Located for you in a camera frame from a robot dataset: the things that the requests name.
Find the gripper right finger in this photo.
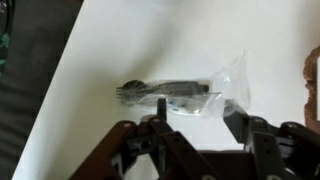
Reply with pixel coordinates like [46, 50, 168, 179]
[223, 105, 320, 180]

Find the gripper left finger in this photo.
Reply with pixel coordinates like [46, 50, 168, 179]
[68, 98, 231, 180]

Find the plastic bag with black cutlery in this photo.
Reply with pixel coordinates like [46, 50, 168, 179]
[116, 51, 251, 116]

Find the dark bench seat cushion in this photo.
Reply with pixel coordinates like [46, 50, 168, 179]
[0, 0, 84, 180]

